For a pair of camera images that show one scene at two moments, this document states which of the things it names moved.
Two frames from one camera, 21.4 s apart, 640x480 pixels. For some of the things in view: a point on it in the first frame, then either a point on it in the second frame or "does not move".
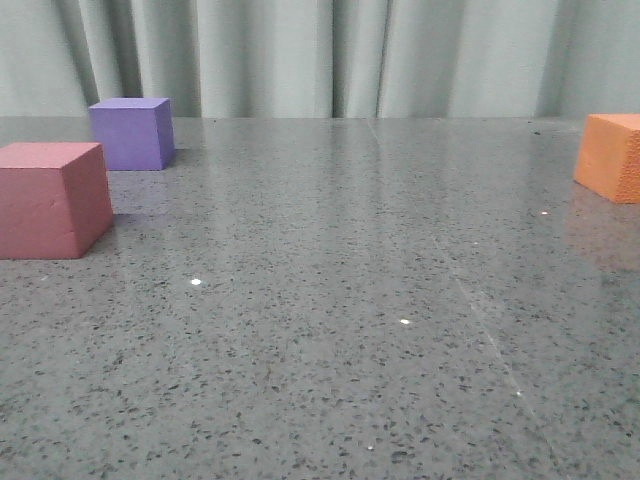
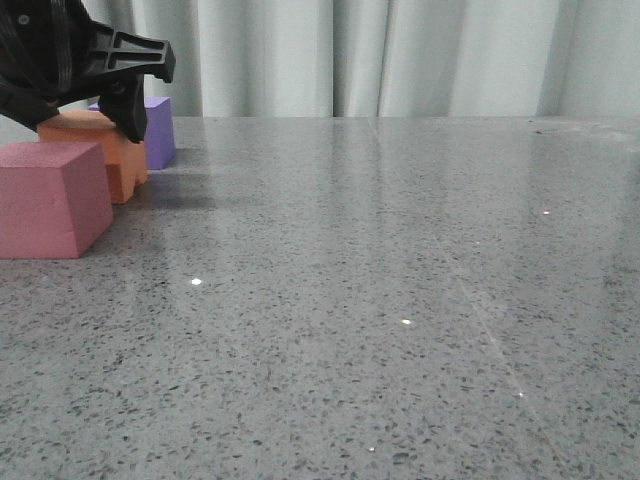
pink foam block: [55, 199] does not move
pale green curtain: [323, 58] does not move
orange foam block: [608, 161] to [126, 160]
